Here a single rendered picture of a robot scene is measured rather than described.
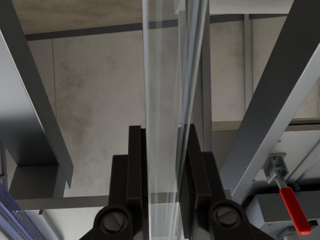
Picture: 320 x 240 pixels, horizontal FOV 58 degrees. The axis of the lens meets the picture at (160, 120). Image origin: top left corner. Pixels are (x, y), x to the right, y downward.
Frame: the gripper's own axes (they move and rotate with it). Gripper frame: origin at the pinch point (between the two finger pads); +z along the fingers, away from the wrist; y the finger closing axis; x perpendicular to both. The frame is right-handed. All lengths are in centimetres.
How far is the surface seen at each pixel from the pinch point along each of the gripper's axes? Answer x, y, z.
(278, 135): -13.0, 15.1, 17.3
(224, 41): -115, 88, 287
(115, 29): -116, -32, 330
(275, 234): -36.8, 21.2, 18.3
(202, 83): -20.4, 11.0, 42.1
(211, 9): -21, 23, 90
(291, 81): -5.0, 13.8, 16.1
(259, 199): -29.6, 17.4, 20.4
